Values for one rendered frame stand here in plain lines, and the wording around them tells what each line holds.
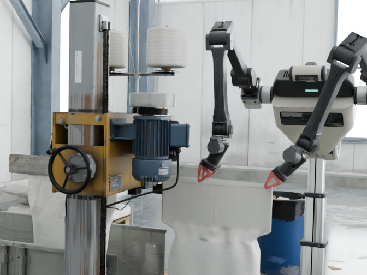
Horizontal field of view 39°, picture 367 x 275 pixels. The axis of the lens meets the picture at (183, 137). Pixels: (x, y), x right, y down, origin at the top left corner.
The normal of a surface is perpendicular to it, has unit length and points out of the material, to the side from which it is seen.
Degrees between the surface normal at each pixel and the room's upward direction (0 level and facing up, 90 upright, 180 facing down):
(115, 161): 90
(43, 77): 90
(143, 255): 90
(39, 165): 90
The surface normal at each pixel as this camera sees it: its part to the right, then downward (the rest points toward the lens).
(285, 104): -0.24, -0.74
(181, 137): 0.06, 0.05
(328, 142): -0.32, 0.67
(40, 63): -0.36, 0.04
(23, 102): 0.93, 0.04
